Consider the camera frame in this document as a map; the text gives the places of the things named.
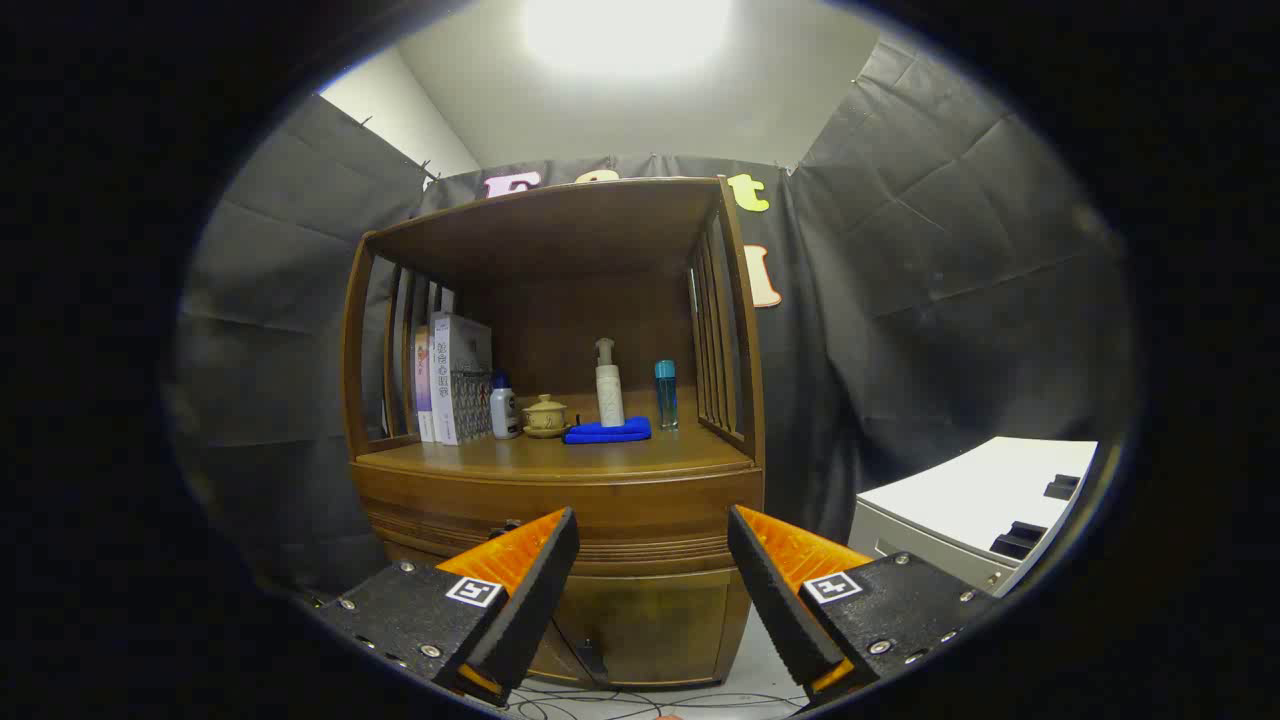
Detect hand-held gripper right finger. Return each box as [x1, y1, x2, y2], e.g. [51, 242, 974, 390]
[726, 504, 1003, 709]

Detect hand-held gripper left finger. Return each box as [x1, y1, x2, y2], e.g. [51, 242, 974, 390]
[313, 506, 581, 707]

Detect brown wooden drawer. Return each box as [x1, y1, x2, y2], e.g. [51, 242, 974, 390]
[350, 462, 765, 579]

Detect wooden countertop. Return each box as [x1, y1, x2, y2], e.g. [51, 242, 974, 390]
[355, 400, 757, 481]

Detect brown wooden cabinet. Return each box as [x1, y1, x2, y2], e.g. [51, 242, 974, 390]
[340, 177, 767, 691]

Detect blue folded cloth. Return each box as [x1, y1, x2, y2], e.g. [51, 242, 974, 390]
[562, 416, 653, 445]

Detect yellow lidded teacup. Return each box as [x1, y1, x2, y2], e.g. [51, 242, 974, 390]
[522, 394, 572, 439]

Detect white bottle blue cap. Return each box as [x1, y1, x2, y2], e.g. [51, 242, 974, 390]
[490, 372, 520, 440]

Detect white pump bottle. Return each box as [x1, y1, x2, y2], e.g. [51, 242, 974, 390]
[594, 338, 626, 429]

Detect white table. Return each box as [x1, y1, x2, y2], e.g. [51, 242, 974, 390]
[848, 436, 1099, 598]

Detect thick white patterned book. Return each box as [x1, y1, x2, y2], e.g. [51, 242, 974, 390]
[430, 312, 494, 446]

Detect purple book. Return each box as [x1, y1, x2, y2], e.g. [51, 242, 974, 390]
[414, 325, 436, 443]

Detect black backdrop cloth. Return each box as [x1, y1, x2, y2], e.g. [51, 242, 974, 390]
[165, 35, 1136, 601]

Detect black floor cables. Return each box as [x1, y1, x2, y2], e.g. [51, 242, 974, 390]
[505, 640, 811, 720]

